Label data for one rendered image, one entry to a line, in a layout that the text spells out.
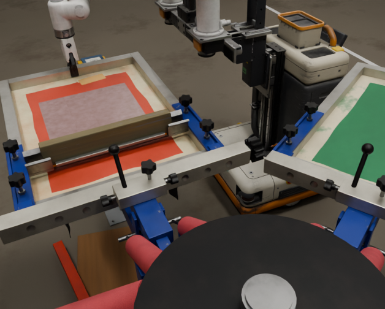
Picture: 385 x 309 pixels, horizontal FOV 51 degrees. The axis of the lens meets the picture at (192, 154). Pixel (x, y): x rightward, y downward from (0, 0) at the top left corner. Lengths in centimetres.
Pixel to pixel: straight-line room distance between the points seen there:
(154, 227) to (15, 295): 145
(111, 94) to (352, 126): 89
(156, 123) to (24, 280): 134
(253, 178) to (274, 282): 179
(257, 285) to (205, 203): 204
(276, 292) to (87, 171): 89
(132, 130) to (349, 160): 68
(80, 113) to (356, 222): 100
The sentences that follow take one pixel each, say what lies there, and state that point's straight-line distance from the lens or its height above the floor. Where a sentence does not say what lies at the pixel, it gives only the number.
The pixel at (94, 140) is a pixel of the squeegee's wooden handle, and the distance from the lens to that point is 126.
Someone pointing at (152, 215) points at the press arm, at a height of 105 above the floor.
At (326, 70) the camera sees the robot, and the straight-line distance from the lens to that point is 211.
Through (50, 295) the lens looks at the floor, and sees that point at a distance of 225.
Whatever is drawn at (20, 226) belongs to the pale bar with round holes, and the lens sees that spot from 106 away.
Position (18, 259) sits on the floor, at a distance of 247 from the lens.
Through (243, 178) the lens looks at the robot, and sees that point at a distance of 227.
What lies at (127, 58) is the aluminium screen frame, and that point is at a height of 103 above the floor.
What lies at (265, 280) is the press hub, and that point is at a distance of 49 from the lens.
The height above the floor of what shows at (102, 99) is 99.
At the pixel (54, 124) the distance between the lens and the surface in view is 152.
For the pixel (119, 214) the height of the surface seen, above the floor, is 1.
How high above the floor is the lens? 174
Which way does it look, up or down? 37 degrees down
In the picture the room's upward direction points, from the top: 3 degrees counter-clockwise
